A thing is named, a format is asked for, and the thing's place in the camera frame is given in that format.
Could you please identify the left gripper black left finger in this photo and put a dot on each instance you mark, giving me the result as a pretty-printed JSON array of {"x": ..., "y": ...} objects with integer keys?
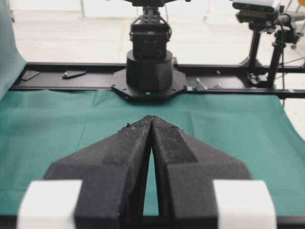
[{"x": 91, "y": 188}]

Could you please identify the green table cloth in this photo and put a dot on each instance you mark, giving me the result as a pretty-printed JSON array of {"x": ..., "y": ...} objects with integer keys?
[{"x": 39, "y": 127}]

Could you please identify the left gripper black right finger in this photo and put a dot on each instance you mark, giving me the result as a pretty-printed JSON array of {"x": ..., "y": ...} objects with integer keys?
[{"x": 202, "y": 187}]

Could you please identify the black metal rail frame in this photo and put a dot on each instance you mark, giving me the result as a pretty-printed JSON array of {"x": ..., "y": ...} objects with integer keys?
[{"x": 191, "y": 79}]

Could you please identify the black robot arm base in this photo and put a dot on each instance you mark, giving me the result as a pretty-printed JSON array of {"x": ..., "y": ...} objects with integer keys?
[{"x": 149, "y": 73}]

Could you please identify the white camera on stand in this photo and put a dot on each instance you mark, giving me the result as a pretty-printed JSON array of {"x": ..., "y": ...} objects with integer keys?
[{"x": 259, "y": 14}]

